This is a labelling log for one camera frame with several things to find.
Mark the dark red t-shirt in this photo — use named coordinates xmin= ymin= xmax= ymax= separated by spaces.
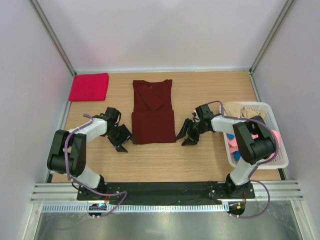
xmin=131 ymin=79 xmax=176 ymax=145

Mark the blue t-shirt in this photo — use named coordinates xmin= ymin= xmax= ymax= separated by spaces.
xmin=226 ymin=133 xmax=241 ymax=162

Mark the folded red t-shirt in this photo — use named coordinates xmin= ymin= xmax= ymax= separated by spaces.
xmin=68 ymin=73 xmax=109 ymax=102

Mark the white plastic basket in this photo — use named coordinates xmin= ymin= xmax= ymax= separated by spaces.
xmin=223 ymin=101 xmax=289 ymax=170

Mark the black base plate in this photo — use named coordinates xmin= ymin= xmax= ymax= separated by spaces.
xmin=76 ymin=181 xmax=256 ymax=206

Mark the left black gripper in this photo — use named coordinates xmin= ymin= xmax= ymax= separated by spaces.
xmin=105 ymin=124 xmax=135 ymax=152

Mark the beige t-shirt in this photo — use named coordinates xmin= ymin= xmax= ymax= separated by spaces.
xmin=223 ymin=102 xmax=266 ymax=118

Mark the aluminium frame rail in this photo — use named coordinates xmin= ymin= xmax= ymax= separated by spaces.
xmin=31 ymin=180 xmax=303 ymax=206

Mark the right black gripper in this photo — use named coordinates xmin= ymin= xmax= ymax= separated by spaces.
xmin=175 ymin=118 xmax=209 ymax=146

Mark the pink t-shirt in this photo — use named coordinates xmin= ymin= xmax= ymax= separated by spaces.
xmin=226 ymin=130 xmax=281 ymax=153

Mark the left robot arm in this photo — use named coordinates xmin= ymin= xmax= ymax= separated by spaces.
xmin=47 ymin=107 xmax=137 ymax=200

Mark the white slotted cable duct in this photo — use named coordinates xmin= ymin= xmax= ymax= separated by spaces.
xmin=41 ymin=202 xmax=229 ymax=214

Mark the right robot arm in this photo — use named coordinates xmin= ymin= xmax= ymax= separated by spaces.
xmin=176 ymin=103 xmax=279 ymax=198

